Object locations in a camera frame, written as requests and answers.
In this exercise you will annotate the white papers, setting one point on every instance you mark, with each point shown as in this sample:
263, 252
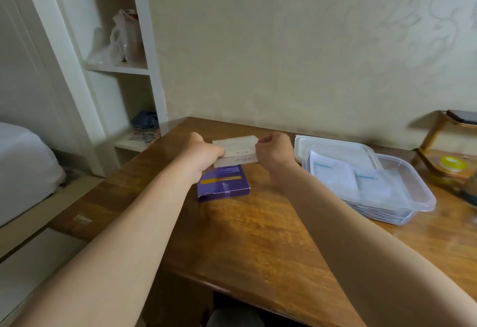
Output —
143, 137

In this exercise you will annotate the dark blue bundle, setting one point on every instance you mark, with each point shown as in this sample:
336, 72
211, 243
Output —
146, 120

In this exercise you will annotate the yellow tape roll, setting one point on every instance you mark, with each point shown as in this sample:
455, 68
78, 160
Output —
452, 163

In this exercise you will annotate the clear plastic bags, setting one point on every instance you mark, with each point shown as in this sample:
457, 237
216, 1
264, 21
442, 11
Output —
119, 39

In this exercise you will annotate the clear bottle with black cap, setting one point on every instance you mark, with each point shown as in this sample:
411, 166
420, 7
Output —
470, 194

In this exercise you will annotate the white container lid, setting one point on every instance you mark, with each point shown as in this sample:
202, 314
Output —
335, 147

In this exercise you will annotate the white box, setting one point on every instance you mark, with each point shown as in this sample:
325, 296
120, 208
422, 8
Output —
238, 147

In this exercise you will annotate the person's right forearm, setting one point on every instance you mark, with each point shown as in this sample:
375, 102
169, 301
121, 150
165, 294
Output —
365, 256

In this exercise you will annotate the person's right hand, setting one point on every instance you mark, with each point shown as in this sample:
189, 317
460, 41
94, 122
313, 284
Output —
277, 155

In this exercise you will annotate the person's left forearm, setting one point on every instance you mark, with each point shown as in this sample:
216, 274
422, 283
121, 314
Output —
119, 248

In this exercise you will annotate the clear plastic container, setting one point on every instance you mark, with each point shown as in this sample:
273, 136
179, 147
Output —
417, 192

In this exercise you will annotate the black smartphone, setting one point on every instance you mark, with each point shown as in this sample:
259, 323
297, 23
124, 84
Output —
464, 116

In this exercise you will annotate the white bookshelf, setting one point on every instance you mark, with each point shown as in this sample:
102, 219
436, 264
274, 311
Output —
59, 58

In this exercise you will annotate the beige bed frame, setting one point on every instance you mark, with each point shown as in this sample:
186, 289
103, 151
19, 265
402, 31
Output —
33, 256

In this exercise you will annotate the person's grey trousers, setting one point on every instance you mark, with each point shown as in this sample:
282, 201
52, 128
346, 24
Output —
233, 319

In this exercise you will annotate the purple box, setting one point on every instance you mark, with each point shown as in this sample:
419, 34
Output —
227, 185

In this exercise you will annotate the small wooden desk shelf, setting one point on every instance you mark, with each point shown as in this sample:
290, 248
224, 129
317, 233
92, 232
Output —
432, 136

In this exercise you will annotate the white cloth bundle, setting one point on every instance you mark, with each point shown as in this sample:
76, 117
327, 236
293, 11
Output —
26, 170

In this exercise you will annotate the person's left hand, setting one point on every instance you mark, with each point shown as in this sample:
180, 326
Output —
203, 155

